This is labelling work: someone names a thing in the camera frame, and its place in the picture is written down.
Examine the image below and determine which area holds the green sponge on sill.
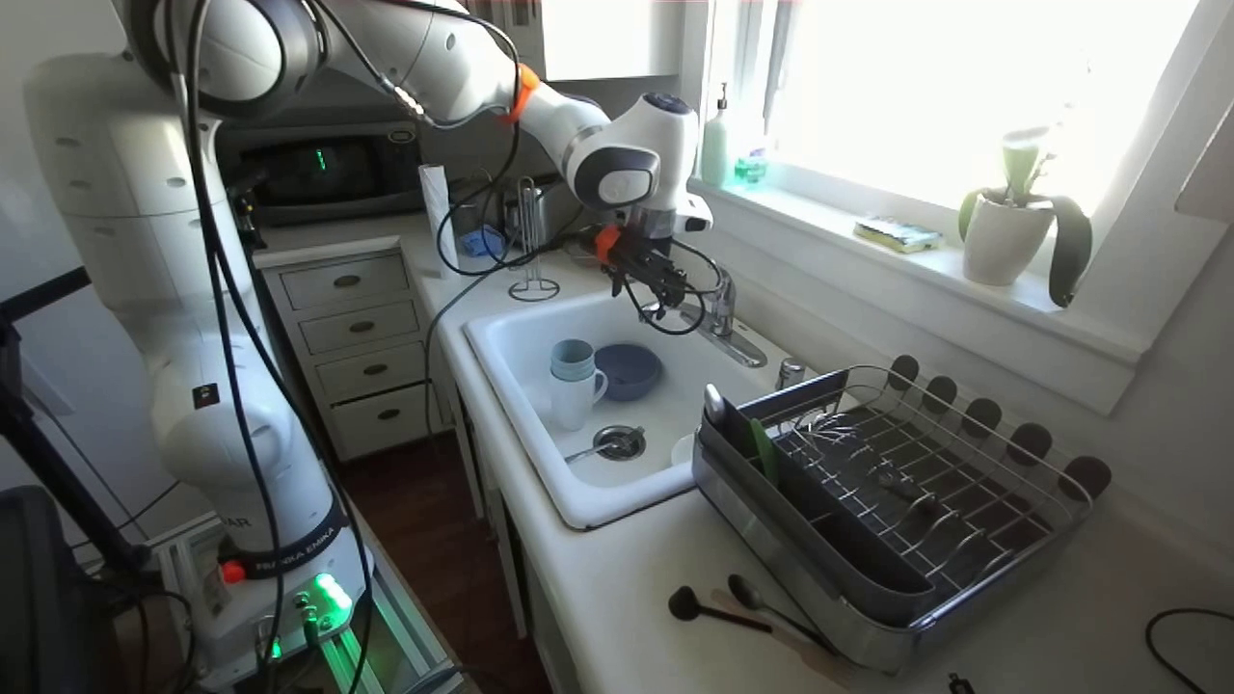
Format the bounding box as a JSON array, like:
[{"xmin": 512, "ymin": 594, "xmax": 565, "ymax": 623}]
[{"xmin": 853, "ymin": 220, "xmax": 939, "ymax": 256}]

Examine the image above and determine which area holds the white kitchen sink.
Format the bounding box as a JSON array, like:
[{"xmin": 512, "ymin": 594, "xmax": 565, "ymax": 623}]
[{"xmin": 465, "ymin": 292, "xmax": 785, "ymax": 533}]

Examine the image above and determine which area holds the round metal trivet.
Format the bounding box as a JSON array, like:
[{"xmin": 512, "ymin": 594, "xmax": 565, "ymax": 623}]
[{"xmin": 507, "ymin": 272, "xmax": 557, "ymax": 303}]

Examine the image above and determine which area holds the white pot with plant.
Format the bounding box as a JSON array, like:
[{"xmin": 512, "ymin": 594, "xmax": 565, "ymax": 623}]
[{"xmin": 955, "ymin": 126, "xmax": 1091, "ymax": 310}]

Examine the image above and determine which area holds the white mug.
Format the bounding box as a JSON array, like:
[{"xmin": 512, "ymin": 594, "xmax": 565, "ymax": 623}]
[{"xmin": 546, "ymin": 370, "xmax": 608, "ymax": 432}]

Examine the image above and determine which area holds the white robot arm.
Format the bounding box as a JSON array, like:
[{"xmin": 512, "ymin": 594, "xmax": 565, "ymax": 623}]
[{"xmin": 23, "ymin": 0, "xmax": 708, "ymax": 607}]

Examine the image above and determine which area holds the black makeup brush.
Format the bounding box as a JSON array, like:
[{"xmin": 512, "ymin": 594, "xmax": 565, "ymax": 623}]
[{"xmin": 668, "ymin": 587, "xmax": 767, "ymax": 632}]

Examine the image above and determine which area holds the robot base controller box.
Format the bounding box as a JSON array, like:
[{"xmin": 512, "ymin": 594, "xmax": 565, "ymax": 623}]
[{"xmin": 155, "ymin": 515, "xmax": 465, "ymax": 694}]

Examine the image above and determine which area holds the black cable on counter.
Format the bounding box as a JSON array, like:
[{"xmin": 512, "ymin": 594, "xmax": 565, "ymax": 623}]
[{"xmin": 1141, "ymin": 607, "xmax": 1234, "ymax": 694}]

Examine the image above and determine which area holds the grey dish drying rack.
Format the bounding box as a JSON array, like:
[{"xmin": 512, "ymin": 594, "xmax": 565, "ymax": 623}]
[{"xmin": 692, "ymin": 355, "xmax": 1110, "ymax": 672}]

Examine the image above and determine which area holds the white drawer cabinet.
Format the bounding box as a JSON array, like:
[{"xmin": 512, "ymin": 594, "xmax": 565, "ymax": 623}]
[{"xmin": 254, "ymin": 235, "xmax": 439, "ymax": 461}]

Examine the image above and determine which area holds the green dish soap bottle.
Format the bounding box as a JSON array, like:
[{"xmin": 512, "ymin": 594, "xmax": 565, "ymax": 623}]
[{"xmin": 700, "ymin": 81, "xmax": 730, "ymax": 188}]

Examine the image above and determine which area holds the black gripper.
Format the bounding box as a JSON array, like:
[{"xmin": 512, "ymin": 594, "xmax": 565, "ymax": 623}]
[{"xmin": 606, "ymin": 230, "xmax": 708, "ymax": 323}]

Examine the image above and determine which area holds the light blue cup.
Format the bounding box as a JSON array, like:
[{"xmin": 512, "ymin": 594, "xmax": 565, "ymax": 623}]
[{"xmin": 551, "ymin": 338, "xmax": 593, "ymax": 382}]

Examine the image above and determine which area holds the dark blue plate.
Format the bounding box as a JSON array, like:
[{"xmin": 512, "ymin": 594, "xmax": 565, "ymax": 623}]
[{"xmin": 593, "ymin": 343, "xmax": 663, "ymax": 402}]

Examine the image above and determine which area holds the metal sink drain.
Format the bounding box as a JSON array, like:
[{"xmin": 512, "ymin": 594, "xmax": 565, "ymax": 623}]
[{"xmin": 593, "ymin": 423, "xmax": 649, "ymax": 459}]

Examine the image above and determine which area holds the black microwave oven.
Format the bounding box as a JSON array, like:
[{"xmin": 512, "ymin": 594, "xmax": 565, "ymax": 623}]
[{"xmin": 217, "ymin": 126, "xmax": 421, "ymax": 226}]

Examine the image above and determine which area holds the chrome sink faucet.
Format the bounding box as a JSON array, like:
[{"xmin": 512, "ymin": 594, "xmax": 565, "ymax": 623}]
[{"xmin": 696, "ymin": 272, "xmax": 767, "ymax": 370}]

